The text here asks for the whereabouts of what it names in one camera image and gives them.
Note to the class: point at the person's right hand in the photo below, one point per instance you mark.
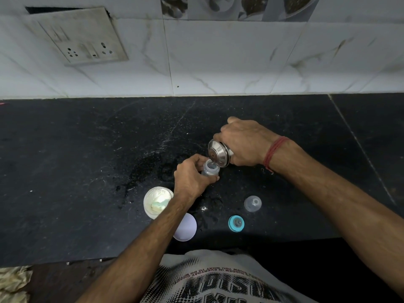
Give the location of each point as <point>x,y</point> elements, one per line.
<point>247,142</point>

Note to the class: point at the person's left hand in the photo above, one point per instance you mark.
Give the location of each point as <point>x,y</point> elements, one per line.
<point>186,180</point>

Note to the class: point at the person's right thumb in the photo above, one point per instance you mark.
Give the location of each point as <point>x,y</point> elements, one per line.
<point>233,119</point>

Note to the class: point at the person's left thumb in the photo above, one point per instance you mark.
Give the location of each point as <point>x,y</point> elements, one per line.
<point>209,182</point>

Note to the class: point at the clear baby bottle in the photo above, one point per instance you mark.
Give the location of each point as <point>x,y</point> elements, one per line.
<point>210,169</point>

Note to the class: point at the steel cup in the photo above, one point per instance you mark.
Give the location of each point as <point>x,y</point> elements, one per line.
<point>218,153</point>

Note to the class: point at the person's right forearm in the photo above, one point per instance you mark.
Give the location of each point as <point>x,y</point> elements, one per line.
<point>341,205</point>

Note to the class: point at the person's left forearm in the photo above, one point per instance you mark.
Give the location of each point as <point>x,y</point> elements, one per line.
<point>139,249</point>

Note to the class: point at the clear dome bottle cap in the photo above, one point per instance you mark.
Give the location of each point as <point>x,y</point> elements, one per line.
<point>252,204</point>

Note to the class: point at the red thread wristband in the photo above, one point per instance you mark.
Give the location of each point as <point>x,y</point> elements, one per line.
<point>273,151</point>

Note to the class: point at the white round lid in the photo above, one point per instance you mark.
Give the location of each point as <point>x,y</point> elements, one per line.
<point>186,228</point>

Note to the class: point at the green measuring scoop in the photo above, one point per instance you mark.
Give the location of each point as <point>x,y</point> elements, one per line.
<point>160,204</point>

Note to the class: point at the white powder container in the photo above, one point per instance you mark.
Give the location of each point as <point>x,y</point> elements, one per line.
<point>154,196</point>

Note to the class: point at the white printed shirt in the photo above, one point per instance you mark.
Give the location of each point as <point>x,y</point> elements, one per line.
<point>214,280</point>

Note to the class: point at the crumpled beige cloth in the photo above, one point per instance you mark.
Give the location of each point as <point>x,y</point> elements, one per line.
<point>14,282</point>

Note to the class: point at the white wall switch socket plate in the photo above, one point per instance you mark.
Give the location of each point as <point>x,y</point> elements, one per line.
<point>82,36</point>

